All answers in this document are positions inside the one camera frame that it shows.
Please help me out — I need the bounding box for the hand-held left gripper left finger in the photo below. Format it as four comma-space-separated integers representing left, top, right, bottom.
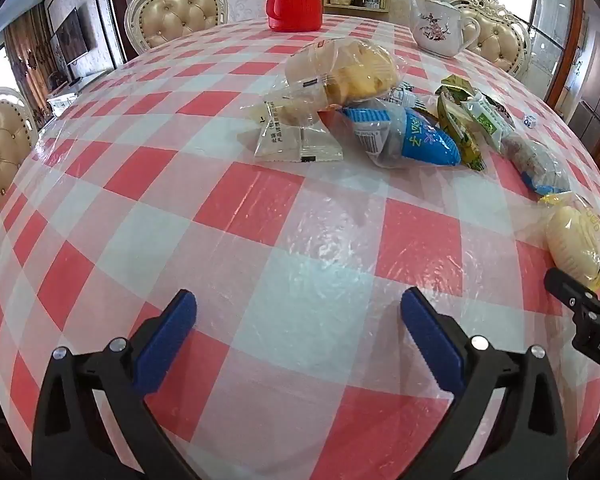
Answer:
31, 289, 201, 480

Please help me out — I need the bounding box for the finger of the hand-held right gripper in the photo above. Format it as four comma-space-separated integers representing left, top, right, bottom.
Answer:
544, 267, 600, 332

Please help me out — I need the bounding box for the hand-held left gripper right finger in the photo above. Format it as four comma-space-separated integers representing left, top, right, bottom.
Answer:
400, 287, 568, 480

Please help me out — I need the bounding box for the yellow bread packet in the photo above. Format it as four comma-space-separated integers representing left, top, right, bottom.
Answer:
539, 194, 600, 291

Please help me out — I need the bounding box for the olive yellow snack packet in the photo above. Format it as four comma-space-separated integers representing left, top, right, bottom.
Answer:
434, 74, 481, 107
436, 96, 487, 173

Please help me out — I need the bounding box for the small clear pastry packet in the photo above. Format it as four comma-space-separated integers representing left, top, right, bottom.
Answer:
236, 99, 346, 163

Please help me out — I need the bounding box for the white black-printed snack packet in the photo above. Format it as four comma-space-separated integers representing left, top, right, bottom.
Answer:
387, 81, 427, 111

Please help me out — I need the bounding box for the large clear bread packet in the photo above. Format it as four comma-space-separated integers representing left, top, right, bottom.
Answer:
284, 39, 409, 112

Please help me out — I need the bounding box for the clear packet with brown snack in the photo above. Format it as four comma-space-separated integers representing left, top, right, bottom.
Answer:
500, 135, 572, 196

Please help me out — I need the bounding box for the red white checkered tablecloth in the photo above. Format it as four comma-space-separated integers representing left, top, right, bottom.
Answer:
0, 10, 600, 480

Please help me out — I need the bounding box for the white green snack packet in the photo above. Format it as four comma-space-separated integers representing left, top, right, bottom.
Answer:
459, 91, 517, 151

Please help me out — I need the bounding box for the blue snack packet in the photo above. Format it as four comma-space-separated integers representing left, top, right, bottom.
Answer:
339, 104, 462, 169

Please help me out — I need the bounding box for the beige tufted dining chair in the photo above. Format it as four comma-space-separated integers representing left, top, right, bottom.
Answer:
125, 0, 229, 56
440, 0, 532, 79
0, 86, 40, 228

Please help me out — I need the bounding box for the white television cabinet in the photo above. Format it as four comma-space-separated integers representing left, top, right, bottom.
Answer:
46, 67, 112, 117

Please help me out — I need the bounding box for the white floral teapot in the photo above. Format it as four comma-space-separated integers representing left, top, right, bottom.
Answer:
407, 0, 481, 59

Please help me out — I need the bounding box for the brown curtain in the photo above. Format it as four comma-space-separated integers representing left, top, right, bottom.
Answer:
2, 10, 57, 117

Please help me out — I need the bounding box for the flat screen television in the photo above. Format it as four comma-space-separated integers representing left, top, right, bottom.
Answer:
54, 6, 90, 67

